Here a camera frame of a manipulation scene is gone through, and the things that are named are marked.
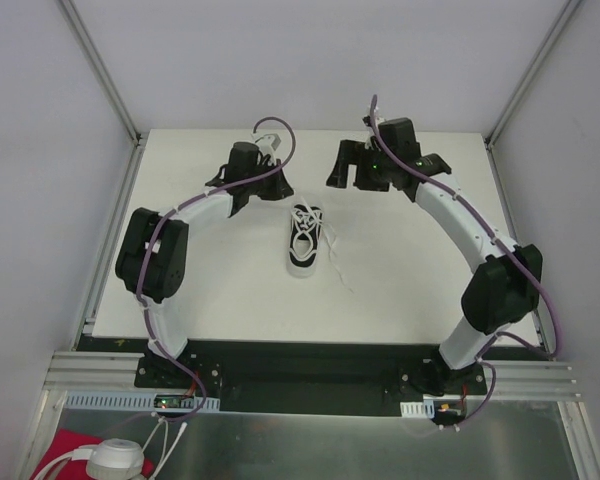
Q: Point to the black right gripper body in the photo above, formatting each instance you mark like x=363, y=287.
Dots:
x=359, y=167

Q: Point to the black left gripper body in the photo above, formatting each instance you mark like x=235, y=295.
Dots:
x=273, y=185

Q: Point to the white shoelace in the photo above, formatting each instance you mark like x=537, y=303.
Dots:
x=328, y=237

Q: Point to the black white canvas sneaker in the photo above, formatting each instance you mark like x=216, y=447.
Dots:
x=306, y=224

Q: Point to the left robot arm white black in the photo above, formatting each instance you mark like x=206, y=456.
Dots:
x=152, y=258

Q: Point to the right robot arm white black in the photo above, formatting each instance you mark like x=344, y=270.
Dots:
x=505, y=275

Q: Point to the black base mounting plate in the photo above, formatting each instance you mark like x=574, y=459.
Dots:
x=316, y=400

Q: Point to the white bottle cap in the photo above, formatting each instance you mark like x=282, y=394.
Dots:
x=115, y=459

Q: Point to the red cloth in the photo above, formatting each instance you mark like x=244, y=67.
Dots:
x=67, y=456

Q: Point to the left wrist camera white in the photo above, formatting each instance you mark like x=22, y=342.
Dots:
x=267, y=143

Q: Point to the left aluminium corner post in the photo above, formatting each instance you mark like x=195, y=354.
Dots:
x=86, y=44

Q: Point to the aluminium corner post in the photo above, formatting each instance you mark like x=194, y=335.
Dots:
x=86, y=44
x=558, y=27

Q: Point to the right grey cable duct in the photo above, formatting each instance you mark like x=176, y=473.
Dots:
x=424, y=409

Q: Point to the grey cable duct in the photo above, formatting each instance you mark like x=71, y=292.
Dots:
x=139, y=402
x=424, y=409

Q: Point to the left grey cable duct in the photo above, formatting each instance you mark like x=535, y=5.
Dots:
x=139, y=402

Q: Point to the right aluminium corner post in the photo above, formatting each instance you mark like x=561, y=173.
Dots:
x=558, y=27

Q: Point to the aluminium frame rail front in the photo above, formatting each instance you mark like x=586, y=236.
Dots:
x=508, y=380

